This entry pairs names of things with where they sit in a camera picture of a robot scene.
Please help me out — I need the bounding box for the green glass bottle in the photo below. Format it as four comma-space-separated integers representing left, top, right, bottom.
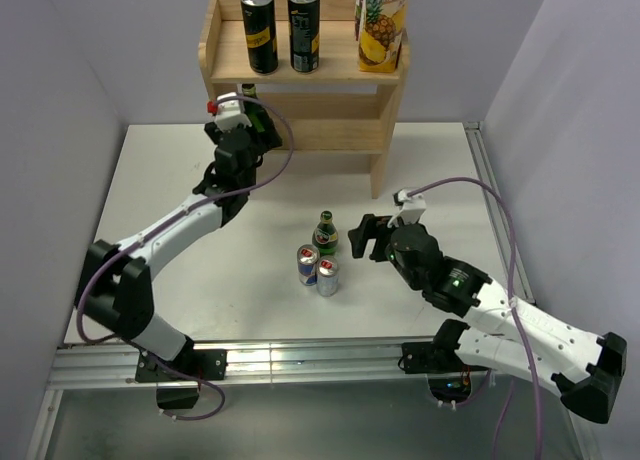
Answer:
241, 83, 271, 133
312, 210, 339, 256

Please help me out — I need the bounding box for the black yellow tall can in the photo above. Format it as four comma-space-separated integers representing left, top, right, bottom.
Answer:
241, 0, 278, 75

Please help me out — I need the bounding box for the dark grey can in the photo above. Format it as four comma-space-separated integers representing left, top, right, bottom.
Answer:
287, 0, 320, 74

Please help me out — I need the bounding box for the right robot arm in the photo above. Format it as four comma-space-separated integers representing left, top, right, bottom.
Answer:
348, 214, 627, 424

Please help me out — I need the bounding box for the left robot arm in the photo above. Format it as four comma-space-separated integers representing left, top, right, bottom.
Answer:
74, 103, 283, 379

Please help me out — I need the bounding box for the wooden two-tier shelf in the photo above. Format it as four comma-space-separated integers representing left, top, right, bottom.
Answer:
198, 0, 410, 197

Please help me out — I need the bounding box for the blue silver can right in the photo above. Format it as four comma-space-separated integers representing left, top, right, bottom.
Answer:
316, 256, 339, 297

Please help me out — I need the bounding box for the blue silver can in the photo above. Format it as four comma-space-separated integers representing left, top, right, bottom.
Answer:
296, 244, 320, 286
316, 256, 339, 297

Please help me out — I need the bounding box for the blue silver can left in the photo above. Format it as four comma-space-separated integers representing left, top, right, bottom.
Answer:
296, 244, 320, 286

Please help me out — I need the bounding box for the pineapple juice carton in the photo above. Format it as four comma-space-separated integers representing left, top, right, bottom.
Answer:
357, 0, 408, 73

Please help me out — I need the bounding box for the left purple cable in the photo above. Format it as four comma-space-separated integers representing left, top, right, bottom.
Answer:
74, 93, 295, 422

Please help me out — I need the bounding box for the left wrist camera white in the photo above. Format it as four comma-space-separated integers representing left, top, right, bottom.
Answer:
207, 92, 251, 132

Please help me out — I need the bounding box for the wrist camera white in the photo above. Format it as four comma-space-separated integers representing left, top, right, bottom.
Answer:
207, 92, 251, 132
387, 189, 426, 228

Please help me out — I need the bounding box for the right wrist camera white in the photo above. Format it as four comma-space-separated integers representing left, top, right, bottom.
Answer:
387, 189, 426, 228

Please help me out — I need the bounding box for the aluminium front rail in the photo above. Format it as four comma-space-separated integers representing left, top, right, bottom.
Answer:
47, 332, 574, 391

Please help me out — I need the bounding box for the aluminium side rail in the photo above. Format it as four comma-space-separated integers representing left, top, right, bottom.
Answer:
463, 122, 602, 460

